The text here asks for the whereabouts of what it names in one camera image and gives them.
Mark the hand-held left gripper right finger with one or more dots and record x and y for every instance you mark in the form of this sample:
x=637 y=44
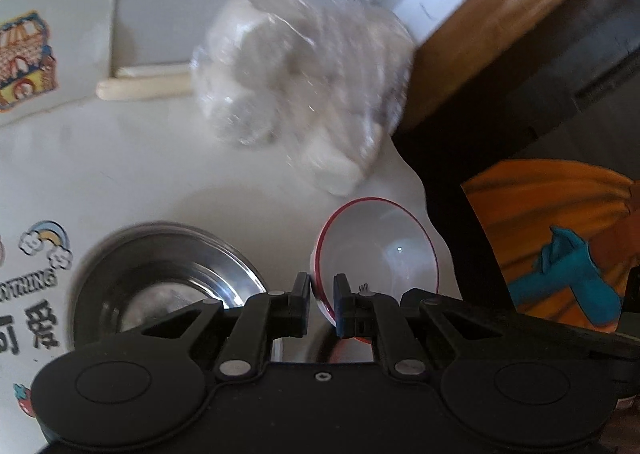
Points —
x=342 y=304

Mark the plastic bag of white rolls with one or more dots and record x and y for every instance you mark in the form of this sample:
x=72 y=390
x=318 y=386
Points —
x=300 y=84

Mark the house drawing sheet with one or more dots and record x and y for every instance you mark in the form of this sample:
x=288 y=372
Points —
x=75 y=34

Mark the steel bowl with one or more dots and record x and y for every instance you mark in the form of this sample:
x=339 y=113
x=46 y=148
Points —
x=165 y=264

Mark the white bowl with red rim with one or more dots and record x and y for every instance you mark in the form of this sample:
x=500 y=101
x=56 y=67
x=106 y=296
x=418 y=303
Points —
x=380 y=254

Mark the printed canvas cloth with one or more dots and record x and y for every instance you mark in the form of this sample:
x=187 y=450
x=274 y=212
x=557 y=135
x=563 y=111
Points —
x=150 y=174

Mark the wooden furniture frame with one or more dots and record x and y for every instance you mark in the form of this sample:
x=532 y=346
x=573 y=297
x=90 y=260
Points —
x=500 y=9

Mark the orange cartoon picture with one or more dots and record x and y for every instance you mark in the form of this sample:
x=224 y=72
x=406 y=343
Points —
x=540 y=234

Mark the cream paper roll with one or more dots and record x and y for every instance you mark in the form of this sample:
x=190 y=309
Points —
x=145 y=88
x=150 y=69

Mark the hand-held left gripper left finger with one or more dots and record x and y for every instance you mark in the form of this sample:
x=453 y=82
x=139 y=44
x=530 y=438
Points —
x=302 y=301

